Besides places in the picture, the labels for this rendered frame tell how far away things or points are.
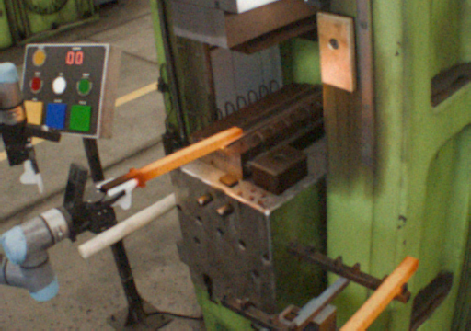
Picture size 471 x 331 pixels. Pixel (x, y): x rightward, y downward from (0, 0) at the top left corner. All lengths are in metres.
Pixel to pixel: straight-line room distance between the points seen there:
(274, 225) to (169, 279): 1.28
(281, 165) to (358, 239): 0.29
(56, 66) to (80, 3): 4.48
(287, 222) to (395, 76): 0.47
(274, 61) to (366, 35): 0.68
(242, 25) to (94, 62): 0.57
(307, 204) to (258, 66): 0.51
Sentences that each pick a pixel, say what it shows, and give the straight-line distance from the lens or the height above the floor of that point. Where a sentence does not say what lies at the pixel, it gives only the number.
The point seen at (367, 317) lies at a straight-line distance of 1.18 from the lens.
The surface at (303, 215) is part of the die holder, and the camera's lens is 1.60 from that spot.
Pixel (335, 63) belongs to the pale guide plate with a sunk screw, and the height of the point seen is 1.24.
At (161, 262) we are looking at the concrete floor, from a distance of 2.84.
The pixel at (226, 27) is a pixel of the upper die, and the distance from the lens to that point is 1.43.
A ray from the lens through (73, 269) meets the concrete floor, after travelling 2.93.
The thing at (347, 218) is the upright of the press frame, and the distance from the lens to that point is 1.61.
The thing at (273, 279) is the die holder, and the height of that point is 0.70.
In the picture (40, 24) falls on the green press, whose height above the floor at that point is 0.15.
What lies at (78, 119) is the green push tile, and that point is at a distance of 1.87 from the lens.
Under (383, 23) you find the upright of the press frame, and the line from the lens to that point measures 1.31.
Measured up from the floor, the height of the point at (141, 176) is 1.03.
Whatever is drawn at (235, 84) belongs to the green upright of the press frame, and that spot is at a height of 1.02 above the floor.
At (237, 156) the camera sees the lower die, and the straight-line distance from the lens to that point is 1.58.
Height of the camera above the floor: 1.78
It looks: 30 degrees down
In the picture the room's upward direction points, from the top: 7 degrees counter-clockwise
